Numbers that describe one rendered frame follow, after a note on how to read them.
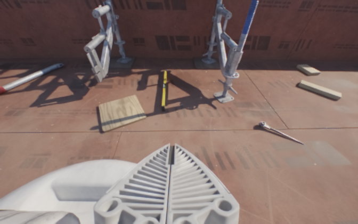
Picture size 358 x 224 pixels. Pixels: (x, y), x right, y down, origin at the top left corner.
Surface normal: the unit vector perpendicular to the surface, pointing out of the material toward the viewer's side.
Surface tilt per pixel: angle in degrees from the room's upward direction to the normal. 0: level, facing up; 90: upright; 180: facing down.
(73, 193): 70
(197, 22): 90
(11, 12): 90
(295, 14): 90
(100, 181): 1
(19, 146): 0
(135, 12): 90
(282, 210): 0
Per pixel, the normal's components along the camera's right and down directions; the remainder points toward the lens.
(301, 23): 0.04, 0.71
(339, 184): 0.03, -0.70
